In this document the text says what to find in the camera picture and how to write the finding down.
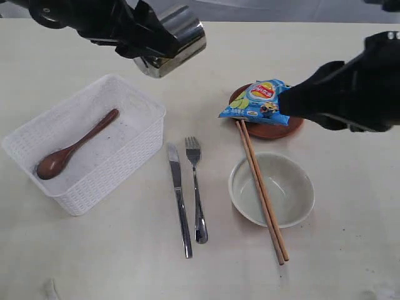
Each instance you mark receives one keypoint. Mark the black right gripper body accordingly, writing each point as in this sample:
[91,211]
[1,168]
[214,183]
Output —
[364,92]

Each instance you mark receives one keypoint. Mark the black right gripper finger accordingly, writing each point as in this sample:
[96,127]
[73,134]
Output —
[319,97]

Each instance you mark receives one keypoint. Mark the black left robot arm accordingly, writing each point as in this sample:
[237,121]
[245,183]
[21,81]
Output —
[50,14]

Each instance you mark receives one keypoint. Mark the wooden chopstick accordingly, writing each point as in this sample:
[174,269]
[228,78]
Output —
[272,232]
[265,194]

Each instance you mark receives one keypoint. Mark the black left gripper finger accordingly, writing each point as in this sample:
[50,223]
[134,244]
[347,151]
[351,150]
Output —
[161,49]
[148,29]

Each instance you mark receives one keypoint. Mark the white plastic woven basket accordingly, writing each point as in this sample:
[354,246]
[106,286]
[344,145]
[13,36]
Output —
[105,161]

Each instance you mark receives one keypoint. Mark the stainless steel cup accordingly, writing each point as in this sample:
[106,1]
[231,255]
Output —
[188,37]

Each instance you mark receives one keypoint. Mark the steel table knife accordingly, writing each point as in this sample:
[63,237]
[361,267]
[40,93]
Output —
[175,166]

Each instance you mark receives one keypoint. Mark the steel fork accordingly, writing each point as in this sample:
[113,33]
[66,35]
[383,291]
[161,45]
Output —
[193,153]

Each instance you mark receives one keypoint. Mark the grey backdrop curtain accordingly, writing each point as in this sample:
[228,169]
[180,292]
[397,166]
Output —
[268,11]

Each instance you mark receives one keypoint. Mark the blue chips bag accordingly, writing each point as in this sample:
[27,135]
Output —
[258,103]

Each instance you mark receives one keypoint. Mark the brown wooden spoon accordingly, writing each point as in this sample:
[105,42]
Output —
[53,164]

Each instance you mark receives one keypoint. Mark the pale green ceramic bowl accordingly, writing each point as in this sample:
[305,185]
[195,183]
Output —
[288,186]

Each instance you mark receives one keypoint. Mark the brown round plate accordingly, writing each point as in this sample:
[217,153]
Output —
[277,131]

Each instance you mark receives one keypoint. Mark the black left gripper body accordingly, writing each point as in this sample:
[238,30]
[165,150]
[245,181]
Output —
[110,23]

